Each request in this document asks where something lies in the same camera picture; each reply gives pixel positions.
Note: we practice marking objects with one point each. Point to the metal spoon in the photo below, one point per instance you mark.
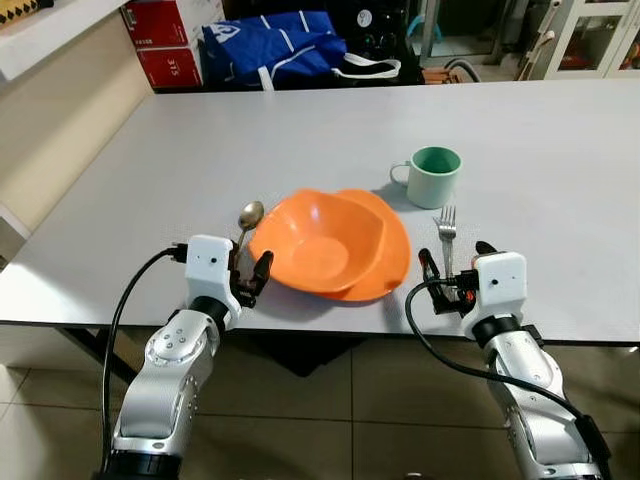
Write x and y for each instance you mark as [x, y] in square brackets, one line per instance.
[250, 213]

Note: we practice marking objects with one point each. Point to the metal fork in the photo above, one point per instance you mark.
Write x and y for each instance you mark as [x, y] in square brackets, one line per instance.
[446, 225]

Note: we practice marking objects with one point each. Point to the orange plastic bowl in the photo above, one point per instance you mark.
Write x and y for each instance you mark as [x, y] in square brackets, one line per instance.
[320, 245]

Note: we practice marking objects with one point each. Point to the green mug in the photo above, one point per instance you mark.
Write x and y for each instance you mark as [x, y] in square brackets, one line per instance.
[435, 180]

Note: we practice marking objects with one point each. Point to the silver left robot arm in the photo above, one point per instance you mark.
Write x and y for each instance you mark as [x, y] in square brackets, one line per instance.
[175, 370]

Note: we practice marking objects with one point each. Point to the grey dining table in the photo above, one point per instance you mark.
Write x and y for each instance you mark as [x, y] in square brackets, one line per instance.
[300, 130]

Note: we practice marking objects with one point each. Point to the small red cardboard box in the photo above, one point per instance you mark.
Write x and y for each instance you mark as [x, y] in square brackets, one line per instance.
[170, 68]

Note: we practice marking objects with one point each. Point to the white glass door cabinet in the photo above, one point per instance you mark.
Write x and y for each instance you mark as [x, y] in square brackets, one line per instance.
[585, 40]

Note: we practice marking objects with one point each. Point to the black appliance round sticker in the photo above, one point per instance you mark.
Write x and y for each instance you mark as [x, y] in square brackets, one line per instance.
[375, 30]

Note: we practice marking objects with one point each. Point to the large red cardboard box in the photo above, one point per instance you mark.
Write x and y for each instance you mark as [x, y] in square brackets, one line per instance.
[165, 20]

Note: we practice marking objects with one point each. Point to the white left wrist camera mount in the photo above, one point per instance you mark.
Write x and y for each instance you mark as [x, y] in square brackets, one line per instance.
[208, 265]

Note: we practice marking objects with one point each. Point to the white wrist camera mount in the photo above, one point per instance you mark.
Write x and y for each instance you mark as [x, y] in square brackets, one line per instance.
[500, 285]
[208, 265]

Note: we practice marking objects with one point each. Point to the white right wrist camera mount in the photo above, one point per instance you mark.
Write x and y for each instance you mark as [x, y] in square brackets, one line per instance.
[500, 285]

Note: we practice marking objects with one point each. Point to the white wall ledge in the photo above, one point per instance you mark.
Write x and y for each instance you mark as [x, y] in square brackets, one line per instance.
[50, 40]

